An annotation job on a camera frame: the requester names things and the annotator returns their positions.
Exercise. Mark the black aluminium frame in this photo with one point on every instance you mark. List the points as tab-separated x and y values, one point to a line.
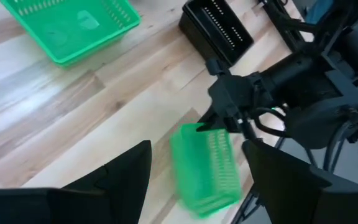
239	214

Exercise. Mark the black plastic basket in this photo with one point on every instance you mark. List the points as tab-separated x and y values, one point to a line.
216	31

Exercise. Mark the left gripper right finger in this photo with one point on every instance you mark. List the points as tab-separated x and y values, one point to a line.
306	199

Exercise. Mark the green plastic basket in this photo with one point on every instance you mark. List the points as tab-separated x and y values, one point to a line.
73	28
204	171

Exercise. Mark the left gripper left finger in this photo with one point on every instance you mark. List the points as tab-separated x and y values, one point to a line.
73	205

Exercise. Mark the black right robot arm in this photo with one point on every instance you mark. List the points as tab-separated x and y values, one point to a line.
306	77

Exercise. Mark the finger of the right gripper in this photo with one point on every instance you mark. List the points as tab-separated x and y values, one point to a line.
212	123

